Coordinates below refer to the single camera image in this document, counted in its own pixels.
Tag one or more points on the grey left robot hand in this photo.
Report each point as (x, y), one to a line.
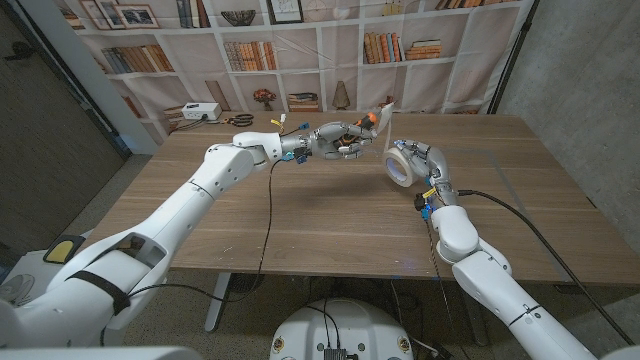
(330, 140)

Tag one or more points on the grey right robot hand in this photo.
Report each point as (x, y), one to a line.
(435, 167)

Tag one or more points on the white masking tape roll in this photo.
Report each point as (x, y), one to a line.
(412, 180)

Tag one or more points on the black orange screwdriver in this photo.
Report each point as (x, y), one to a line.
(369, 120)

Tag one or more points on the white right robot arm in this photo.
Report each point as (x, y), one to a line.
(500, 295)

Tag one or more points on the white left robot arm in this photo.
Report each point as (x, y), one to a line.
(175, 215)

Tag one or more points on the printed bookshelf backdrop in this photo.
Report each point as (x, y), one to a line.
(340, 55)

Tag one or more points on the black backdrop stand pole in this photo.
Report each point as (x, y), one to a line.
(510, 60)

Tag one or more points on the white power strip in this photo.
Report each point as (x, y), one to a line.
(200, 111)

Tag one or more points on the grey table leg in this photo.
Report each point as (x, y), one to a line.
(472, 320)

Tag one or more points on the white robot torso base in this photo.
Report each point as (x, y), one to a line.
(340, 330)

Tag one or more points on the white table leg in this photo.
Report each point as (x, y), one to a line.
(217, 300)

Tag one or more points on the yellow black floor object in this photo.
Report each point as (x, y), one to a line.
(62, 250)

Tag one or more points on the grey sneaker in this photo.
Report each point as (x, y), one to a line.
(12, 290)

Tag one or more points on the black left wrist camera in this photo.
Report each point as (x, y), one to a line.
(301, 152)

